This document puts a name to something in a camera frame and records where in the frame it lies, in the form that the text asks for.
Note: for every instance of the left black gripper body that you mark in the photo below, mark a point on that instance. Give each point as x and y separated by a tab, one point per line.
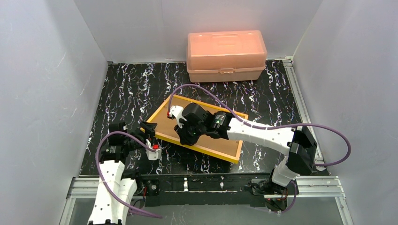
144	134

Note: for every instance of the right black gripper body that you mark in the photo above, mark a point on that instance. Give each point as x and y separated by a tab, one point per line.
185	135

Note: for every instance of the yellow wooden picture frame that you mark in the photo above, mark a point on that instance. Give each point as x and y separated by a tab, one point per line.
202	147

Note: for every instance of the brown cardboard backing board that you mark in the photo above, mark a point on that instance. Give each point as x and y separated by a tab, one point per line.
217	144

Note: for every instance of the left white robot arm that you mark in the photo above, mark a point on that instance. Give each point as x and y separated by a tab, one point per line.
117	185

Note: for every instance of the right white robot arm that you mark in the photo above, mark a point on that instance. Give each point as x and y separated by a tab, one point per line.
297	144

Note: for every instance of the orange plastic storage box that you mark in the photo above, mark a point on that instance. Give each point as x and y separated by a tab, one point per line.
225	56

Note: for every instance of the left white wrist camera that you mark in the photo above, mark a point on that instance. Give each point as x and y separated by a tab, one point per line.
153	151

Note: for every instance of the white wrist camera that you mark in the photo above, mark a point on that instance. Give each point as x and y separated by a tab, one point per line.
175	112
153	151

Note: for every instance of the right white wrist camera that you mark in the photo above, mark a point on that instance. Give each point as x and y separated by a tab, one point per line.
175	112

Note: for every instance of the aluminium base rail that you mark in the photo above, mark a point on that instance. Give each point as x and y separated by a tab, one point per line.
306	186

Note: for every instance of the aluminium side rail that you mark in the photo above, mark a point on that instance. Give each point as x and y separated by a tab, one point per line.
301	106

